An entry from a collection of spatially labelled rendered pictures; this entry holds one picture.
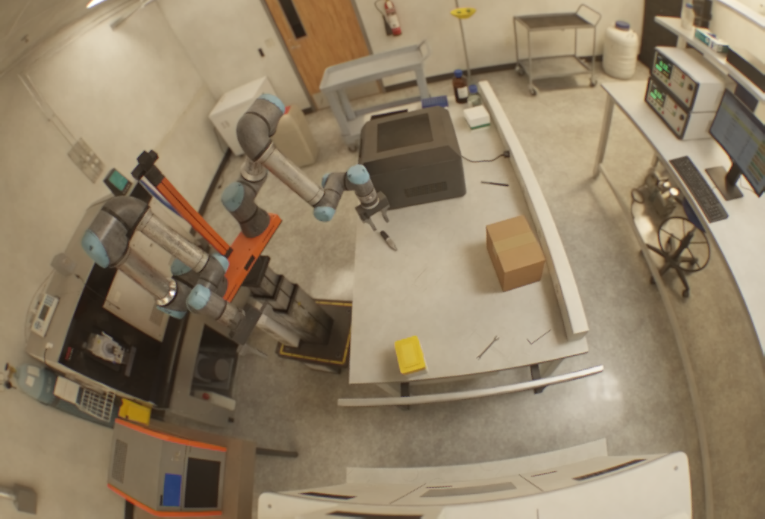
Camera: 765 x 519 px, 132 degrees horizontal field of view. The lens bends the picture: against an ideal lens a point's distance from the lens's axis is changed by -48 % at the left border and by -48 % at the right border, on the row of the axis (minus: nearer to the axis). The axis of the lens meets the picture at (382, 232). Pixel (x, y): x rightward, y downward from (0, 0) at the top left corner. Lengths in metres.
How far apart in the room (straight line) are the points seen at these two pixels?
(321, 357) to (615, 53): 4.54
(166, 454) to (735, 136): 2.99
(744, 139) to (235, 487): 2.98
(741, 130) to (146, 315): 3.40
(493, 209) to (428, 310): 0.57
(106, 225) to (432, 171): 1.27
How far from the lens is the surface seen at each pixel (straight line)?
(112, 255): 1.11
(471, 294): 1.33
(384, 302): 1.38
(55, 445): 3.20
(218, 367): 2.69
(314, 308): 1.96
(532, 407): 2.13
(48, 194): 3.21
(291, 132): 3.54
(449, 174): 1.51
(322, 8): 4.26
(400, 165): 1.47
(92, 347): 1.90
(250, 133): 1.12
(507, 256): 1.23
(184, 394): 2.28
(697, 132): 2.35
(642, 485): 0.74
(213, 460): 1.75
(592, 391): 2.23
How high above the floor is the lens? 2.10
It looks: 49 degrees down
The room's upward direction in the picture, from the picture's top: 25 degrees counter-clockwise
